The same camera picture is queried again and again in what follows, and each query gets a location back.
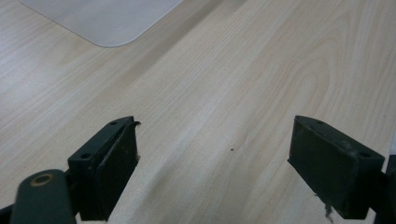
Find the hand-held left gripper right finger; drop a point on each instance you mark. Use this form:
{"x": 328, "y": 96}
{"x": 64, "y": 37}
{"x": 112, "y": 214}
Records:
{"x": 333, "y": 165}

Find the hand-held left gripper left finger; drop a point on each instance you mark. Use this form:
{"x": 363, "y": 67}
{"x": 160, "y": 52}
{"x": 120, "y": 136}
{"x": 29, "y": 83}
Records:
{"x": 106, "y": 174}

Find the translucent grey mat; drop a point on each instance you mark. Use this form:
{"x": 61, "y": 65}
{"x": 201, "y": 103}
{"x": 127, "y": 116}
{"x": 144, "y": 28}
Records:
{"x": 106, "y": 18}

